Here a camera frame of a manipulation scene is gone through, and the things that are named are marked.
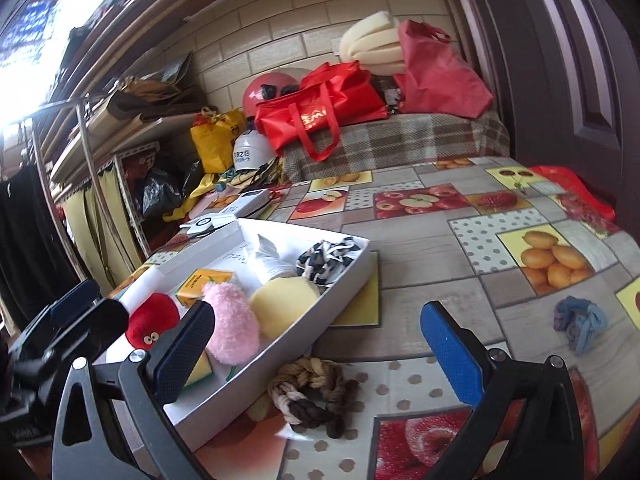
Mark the yellow bag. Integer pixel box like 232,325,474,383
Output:
190,107,248,175

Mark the brown paper bag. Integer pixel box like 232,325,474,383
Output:
107,50,201,121

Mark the cream foam roll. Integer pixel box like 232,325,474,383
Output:
339,14,405,76

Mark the white helmet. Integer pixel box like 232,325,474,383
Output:
232,129,278,172

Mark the window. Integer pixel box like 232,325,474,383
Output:
0,0,146,131

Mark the metal clothes rack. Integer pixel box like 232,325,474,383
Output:
20,92,151,281

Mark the red helmet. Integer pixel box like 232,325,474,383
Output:
242,71,311,117

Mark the plaid blanket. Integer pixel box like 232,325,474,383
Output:
280,110,511,183

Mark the brown rope toy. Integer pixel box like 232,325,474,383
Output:
267,357,361,438

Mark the flat yellow sponge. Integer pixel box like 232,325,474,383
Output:
330,255,381,328

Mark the white round gadget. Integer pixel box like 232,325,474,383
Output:
179,212,238,237

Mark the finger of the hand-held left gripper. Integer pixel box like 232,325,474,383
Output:
12,279,101,356
50,299,130,361

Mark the pink fluffy ball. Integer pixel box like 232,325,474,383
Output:
201,281,262,365

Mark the fruit print tablecloth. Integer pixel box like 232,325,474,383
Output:
107,155,640,480

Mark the orange small box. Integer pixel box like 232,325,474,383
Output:
174,268,236,308

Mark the wooden wall shelf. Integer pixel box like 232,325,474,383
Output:
35,0,321,186

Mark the round yellow sponge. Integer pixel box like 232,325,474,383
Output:
248,277,321,340

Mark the blue rope toy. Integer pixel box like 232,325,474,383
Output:
552,295,610,356

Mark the white device box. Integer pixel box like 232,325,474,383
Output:
215,189,273,221

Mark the black white rope toy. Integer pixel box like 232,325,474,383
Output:
295,237,371,288

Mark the red tote bag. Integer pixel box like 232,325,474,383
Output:
254,61,390,162

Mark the black plastic bag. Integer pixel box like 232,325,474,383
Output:
140,160,203,218

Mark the red plastic bag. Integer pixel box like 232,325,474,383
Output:
527,164,616,221

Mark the dark brown door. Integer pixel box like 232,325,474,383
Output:
435,0,640,241

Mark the red plush toy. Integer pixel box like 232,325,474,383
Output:
125,292,181,351

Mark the white face mask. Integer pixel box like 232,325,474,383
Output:
247,234,298,283

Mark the yellow green sponge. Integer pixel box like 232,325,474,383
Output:
182,350,216,388

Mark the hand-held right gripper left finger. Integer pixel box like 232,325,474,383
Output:
50,300,217,480

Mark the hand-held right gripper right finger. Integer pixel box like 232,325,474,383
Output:
420,301,586,480

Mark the white cardboard box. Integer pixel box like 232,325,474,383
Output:
102,217,373,453

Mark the black hanging garment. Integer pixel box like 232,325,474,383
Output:
0,160,91,331

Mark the red cloth bag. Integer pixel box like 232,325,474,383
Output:
392,19,495,120

